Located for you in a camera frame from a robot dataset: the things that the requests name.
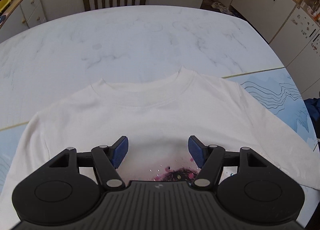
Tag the white sneakers pair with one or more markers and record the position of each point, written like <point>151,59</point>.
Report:
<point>222,9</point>

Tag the small wooden drawer cabinet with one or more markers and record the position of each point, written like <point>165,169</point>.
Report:
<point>20,16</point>

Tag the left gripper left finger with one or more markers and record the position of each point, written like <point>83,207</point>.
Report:
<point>106,160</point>

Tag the white sticker-covered cabinets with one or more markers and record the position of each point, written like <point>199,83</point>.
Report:
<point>292,34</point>

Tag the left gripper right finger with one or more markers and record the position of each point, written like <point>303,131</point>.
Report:
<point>209,158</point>

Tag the white printed sweatshirt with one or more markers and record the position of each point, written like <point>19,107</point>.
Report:
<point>158,119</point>

